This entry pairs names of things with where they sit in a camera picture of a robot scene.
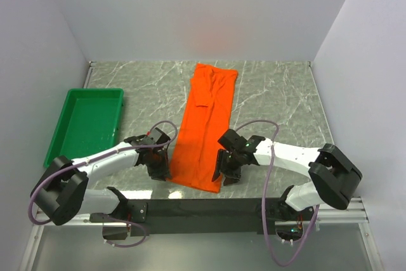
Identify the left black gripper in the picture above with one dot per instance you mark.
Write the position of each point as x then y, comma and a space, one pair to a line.
158, 173

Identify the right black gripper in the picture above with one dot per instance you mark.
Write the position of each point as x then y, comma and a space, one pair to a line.
232, 176

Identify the orange t-shirt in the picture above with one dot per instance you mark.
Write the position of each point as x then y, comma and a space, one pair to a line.
205, 119

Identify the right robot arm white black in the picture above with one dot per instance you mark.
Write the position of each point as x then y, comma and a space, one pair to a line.
333, 178

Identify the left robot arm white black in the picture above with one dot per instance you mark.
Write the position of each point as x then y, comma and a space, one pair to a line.
66, 187

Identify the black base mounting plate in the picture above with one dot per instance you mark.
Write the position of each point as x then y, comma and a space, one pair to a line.
194, 216

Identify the green plastic tray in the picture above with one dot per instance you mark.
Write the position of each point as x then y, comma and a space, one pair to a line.
88, 123

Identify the aluminium frame rail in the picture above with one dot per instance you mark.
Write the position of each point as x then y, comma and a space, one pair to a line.
340, 240

